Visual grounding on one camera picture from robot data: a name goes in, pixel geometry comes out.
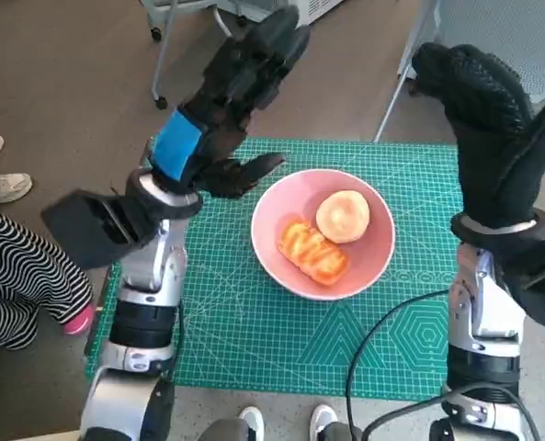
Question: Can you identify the looped black arm cable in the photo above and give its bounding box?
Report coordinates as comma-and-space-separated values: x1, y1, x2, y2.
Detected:
361, 383, 539, 441

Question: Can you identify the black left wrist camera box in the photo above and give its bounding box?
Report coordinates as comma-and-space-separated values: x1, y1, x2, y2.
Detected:
40, 188, 161, 271

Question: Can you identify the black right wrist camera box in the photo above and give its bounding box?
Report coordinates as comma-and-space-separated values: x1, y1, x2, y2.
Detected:
496, 241, 545, 335

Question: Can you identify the white appliance with vent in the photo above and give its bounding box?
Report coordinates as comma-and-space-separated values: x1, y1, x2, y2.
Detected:
214, 0, 340, 28

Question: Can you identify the oblong toy bread loaf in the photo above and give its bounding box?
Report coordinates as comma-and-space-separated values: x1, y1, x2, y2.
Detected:
276, 219, 350, 287

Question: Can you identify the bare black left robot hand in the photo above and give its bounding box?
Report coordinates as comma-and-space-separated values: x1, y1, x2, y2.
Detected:
148, 6, 311, 199

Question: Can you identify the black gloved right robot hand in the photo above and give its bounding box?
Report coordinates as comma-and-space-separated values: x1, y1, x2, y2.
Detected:
411, 42, 545, 229

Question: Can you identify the grey mesh chair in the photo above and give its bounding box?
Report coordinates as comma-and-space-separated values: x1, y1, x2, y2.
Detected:
372, 0, 545, 142

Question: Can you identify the round toy bread bun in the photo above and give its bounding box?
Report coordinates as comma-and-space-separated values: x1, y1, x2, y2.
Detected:
315, 191, 371, 243

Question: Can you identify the person's pink shoe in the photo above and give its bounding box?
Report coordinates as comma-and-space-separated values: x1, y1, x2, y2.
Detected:
63, 305, 95, 335

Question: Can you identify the dark grey leg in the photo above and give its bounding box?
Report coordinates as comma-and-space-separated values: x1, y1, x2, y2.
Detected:
198, 416, 250, 441
322, 421, 363, 441

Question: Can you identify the white foot tip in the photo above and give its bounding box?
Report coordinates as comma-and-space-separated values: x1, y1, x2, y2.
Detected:
238, 404, 267, 441
309, 402, 340, 441

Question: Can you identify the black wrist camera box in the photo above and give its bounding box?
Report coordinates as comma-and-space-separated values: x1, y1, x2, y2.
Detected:
40, 188, 161, 271
496, 241, 545, 335

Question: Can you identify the pink bowl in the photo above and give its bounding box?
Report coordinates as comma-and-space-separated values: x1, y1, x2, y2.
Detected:
250, 168, 396, 302

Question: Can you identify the person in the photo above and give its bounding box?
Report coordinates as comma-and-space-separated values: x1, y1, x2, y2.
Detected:
0, 201, 94, 349

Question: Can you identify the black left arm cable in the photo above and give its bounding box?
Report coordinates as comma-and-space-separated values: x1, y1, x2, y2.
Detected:
159, 298, 185, 385

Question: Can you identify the long black cable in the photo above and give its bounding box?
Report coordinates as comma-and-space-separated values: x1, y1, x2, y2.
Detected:
345, 288, 452, 441

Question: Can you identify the green cutting mat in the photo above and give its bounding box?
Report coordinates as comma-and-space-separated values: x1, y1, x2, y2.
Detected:
84, 137, 461, 399

